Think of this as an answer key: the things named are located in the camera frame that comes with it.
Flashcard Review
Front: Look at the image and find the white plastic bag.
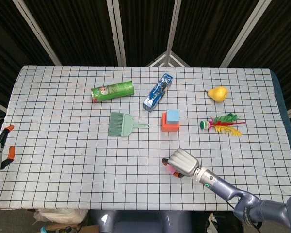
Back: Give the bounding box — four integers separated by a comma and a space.
33, 208, 89, 233

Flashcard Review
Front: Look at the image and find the dark folding partition screen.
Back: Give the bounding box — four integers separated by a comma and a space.
0, 0, 291, 119

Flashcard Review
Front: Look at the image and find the white checkered tablecloth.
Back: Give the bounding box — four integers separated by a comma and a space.
0, 65, 291, 211

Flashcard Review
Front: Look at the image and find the blue cookie box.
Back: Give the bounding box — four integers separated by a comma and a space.
142, 73, 174, 113

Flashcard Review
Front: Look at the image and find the yellow toy pear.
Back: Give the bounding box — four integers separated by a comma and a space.
204, 86, 228, 103

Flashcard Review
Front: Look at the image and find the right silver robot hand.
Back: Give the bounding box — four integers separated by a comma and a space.
162, 148, 201, 180

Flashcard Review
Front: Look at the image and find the green hand brush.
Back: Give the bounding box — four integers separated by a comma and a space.
108, 111, 151, 138

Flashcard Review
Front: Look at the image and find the black trash bin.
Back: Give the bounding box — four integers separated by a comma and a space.
205, 211, 244, 233

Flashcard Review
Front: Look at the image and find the green chip can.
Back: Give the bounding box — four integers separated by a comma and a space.
91, 81, 135, 104

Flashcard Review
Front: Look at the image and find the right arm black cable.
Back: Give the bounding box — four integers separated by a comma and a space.
223, 196, 263, 230

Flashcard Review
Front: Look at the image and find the orange foam cube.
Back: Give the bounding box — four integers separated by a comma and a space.
161, 112, 181, 133

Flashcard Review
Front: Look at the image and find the black printed arm strap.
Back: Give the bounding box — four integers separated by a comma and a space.
242, 206, 254, 225

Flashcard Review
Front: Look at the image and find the brown cardboard box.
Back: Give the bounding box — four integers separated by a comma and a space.
40, 224, 100, 233

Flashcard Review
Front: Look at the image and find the grey-blue robot torso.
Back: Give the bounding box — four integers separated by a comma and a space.
88, 210, 192, 233

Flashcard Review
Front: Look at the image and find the colourful feather shuttlecock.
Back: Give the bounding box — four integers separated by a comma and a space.
200, 113, 246, 138

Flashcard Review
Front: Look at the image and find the blue foam cube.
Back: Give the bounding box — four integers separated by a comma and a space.
166, 109, 180, 125

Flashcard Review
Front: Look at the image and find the dark blue table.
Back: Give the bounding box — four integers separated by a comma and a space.
269, 69, 291, 175

